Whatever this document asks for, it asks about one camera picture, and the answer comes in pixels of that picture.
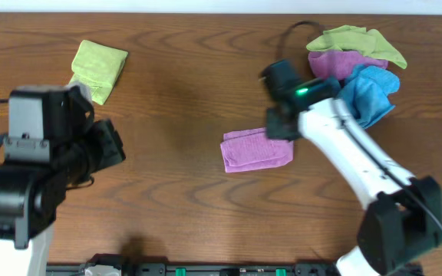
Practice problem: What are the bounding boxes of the crumpled green cloth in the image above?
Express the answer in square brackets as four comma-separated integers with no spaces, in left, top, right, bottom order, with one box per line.
[306,25,407,69]

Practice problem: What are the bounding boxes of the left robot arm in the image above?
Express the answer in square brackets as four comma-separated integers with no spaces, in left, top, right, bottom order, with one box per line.
[0,120,125,275]

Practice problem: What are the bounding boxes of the purple microfiber cloth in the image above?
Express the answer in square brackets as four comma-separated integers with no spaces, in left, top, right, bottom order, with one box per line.
[220,127,294,173]

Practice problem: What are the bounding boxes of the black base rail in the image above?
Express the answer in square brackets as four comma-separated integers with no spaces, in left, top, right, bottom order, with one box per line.
[45,254,340,276]

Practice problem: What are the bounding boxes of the crumpled blue cloth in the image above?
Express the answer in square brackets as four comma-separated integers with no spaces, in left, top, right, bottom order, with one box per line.
[338,64,401,129]

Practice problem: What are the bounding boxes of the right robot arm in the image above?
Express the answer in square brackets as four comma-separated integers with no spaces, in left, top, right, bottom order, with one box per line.
[262,77,442,275]

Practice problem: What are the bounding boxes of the folded green cloth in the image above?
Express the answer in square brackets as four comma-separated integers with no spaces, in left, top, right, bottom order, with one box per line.
[70,40,128,105]

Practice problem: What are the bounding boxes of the crumpled purple cloth in pile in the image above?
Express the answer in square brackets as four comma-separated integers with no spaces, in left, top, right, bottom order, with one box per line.
[308,50,388,81]

